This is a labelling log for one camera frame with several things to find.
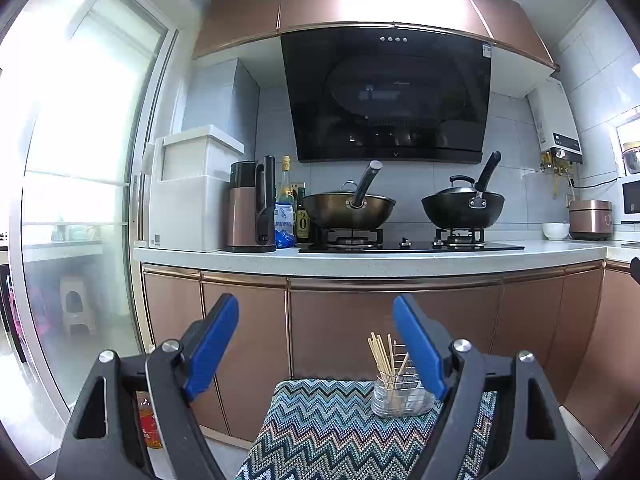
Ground bronze wok with steel handle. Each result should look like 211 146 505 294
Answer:
301 160 397 231

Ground black power cable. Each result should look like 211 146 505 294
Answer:
567 172 623 208

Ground copper upper cabinets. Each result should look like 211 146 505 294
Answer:
192 0 561 72

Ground black wok with black handle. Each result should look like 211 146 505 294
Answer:
421 151 506 231

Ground copper rice cooker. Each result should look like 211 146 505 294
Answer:
569 199 614 241

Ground grey plastic stool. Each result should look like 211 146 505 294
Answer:
59 275 98 337

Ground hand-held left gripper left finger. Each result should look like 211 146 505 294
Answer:
55 292 240 480

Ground wire chopstick holder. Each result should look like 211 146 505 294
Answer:
371 354 437 418

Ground white microwave oven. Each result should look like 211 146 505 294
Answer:
621 179 640 217

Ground yellow-capped glass bottle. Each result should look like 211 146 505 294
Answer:
276 155 297 206

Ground blue and white salt bag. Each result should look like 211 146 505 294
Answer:
274 202 297 250

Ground dark bottle with yellow label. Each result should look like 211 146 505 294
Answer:
294 187 313 244

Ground black glass range hood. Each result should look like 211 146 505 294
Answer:
280 24 493 166

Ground zigzag patterned cloth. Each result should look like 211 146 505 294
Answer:
235 379 498 480

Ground round lidded container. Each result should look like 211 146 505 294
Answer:
621 141 640 176

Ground brass pipe fittings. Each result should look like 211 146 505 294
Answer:
539 152 576 198

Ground amber oil bottle red label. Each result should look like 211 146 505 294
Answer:
134 390 164 450

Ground white storage box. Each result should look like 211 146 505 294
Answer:
141 125 246 253

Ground white wall water heater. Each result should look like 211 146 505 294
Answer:
527 77 585 165

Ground copper kettle with black handle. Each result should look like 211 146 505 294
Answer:
225 155 278 254

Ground black gas stove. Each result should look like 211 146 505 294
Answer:
298 227 526 253

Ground copper kitchen base cabinet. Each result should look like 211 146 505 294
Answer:
134 245 640 456

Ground bundle of bamboo chopsticks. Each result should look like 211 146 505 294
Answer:
367 331 412 411

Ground sliding glass door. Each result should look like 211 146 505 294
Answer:
0 0 180 411

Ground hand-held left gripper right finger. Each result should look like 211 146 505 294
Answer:
392 294 581 480

